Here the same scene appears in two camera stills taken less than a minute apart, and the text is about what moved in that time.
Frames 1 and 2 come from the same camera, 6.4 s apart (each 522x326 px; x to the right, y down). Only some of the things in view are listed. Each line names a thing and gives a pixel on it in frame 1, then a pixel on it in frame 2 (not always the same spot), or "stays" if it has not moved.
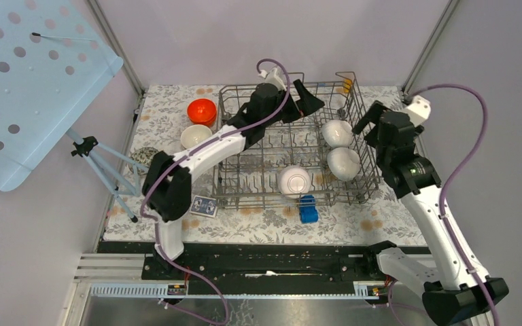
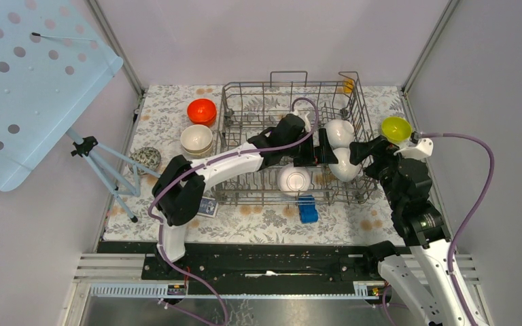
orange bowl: [202, 111] stays
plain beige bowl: [194, 134] stays
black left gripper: [304, 106] to [321, 154]
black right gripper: [372, 116] to [376, 147]
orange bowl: [208, 117] stays
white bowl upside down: [294, 181] stays
